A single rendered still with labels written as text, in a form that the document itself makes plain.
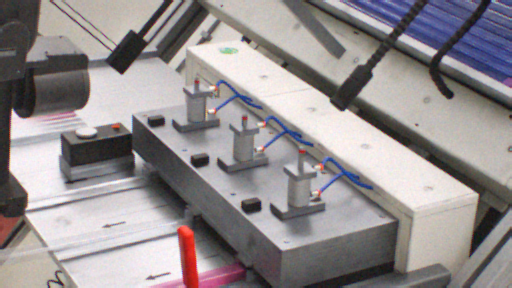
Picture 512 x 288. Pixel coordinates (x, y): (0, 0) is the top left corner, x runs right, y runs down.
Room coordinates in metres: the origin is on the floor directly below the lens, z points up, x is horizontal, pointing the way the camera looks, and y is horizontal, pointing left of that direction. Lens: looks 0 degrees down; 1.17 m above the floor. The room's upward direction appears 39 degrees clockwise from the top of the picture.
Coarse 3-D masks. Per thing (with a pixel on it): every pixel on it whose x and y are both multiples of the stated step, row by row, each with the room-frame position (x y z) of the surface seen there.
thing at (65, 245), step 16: (144, 224) 1.06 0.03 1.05; (160, 224) 1.06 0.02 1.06; (48, 240) 1.02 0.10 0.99; (64, 240) 1.02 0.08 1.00; (80, 240) 1.02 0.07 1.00; (96, 240) 1.03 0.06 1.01; (112, 240) 1.04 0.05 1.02; (128, 240) 1.05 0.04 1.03; (0, 256) 0.98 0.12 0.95; (16, 256) 0.99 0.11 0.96; (32, 256) 1.00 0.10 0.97; (48, 256) 1.01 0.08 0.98
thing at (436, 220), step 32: (192, 64) 1.34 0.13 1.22; (224, 64) 1.30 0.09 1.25; (256, 64) 1.30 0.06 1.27; (224, 96) 1.28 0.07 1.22; (256, 96) 1.21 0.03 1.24; (288, 96) 1.21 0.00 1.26; (320, 96) 1.22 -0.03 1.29; (288, 128) 1.15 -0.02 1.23; (320, 128) 1.13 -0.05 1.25; (352, 128) 1.14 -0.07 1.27; (320, 160) 1.11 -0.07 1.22; (352, 160) 1.06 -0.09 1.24; (384, 160) 1.07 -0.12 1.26; (416, 160) 1.07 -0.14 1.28; (384, 192) 1.01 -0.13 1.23; (416, 192) 1.01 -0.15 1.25; (448, 192) 1.01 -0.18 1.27; (416, 224) 0.98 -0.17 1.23; (448, 224) 1.00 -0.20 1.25; (416, 256) 1.00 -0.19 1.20; (448, 256) 1.02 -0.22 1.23
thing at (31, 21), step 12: (0, 0) 0.83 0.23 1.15; (12, 0) 0.84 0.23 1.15; (24, 0) 0.85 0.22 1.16; (36, 0) 0.85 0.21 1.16; (0, 12) 0.84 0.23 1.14; (12, 12) 0.84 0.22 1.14; (24, 12) 0.85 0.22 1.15; (36, 12) 0.86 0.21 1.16; (24, 24) 0.86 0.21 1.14; (36, 24) 0.87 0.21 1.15; (36, 36) 0.87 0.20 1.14
